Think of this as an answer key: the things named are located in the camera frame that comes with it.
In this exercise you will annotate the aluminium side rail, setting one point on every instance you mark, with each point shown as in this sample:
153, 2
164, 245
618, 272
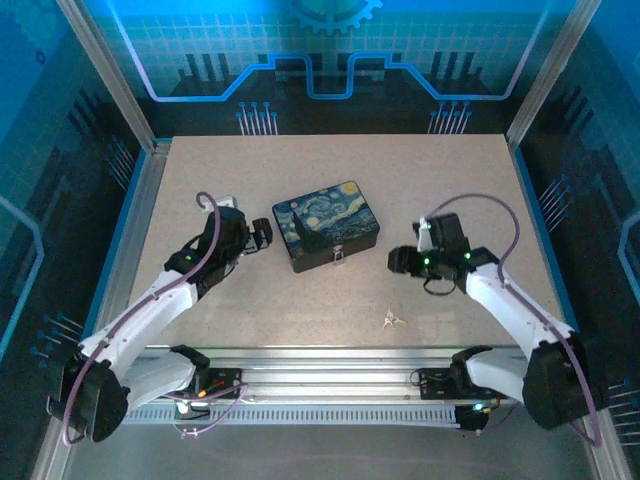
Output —
135, 230

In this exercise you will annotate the aluminium frame post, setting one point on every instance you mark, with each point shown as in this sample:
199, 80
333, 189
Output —
110, 80
550, 80

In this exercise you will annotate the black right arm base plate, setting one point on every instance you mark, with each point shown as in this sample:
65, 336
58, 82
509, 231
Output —
435, 384

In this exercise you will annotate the starry night print tin box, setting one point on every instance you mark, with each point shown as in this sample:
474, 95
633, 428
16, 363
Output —
325, 220

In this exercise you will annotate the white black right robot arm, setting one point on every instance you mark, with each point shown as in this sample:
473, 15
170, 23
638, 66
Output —
505, 300

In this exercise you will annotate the silver key bunch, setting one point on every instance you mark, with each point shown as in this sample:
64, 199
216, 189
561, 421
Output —
391, 319

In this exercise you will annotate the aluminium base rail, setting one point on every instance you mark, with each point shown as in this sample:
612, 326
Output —
325, 372

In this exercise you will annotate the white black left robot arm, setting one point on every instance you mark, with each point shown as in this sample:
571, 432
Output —
150, 305

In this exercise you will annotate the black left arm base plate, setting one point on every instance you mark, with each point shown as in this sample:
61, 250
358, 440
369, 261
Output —
225, 382

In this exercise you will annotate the white plug connector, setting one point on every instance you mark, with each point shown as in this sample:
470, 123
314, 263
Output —
186, 409

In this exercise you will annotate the black controller box green light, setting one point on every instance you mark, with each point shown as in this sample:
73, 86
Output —
472, 419

